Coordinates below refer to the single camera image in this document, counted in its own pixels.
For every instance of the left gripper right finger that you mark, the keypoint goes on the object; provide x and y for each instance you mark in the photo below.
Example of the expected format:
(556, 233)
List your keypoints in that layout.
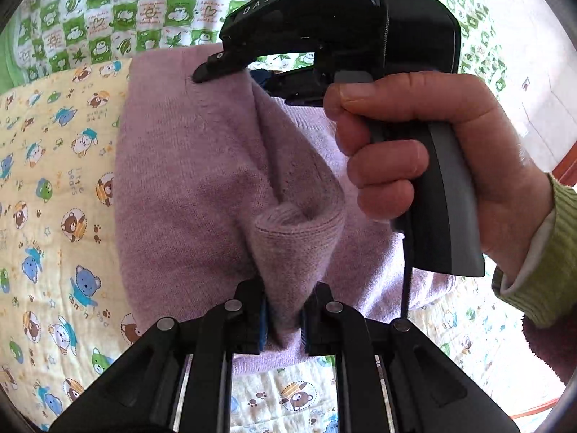
(392, 377)

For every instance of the right hand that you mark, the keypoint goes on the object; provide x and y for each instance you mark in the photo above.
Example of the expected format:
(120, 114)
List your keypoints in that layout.
(514, 196)

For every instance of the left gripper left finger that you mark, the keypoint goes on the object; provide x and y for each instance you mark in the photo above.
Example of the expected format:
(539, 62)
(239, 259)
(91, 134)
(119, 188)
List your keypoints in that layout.
(178, 376)

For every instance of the green checkered quilt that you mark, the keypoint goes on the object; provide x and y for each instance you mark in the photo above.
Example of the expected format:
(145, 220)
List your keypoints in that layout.
(46, 36)

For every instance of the green knit sleeve forearm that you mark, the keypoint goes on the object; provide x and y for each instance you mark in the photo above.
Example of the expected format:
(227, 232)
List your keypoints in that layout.
(545, 288)

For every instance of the purple knit sweater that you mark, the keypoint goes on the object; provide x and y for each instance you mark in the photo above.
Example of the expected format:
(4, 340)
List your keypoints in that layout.
(216, 183)

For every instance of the yellow bear print bedsheet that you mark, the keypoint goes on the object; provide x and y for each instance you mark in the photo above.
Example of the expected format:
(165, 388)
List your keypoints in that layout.
(65, 315)

